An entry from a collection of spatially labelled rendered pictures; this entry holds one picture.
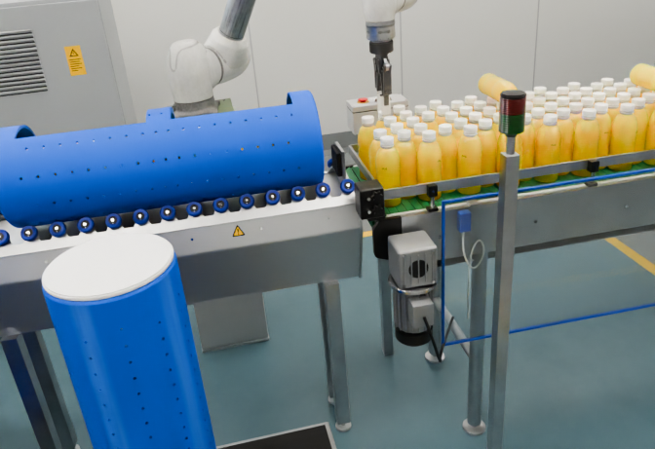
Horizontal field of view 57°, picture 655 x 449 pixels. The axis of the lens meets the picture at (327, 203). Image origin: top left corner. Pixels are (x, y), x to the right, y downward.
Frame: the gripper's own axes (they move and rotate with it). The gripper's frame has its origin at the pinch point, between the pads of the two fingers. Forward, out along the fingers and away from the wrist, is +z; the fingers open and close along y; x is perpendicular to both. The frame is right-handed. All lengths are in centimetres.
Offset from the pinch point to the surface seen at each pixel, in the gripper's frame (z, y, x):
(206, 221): 21, 24, -61
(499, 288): 43, 50, 18
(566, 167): 17, 34, 46
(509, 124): -6, 51, 18
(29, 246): 20, 24, -109
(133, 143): -5, 24, -76
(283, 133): -2.6, 25.4, -35.8
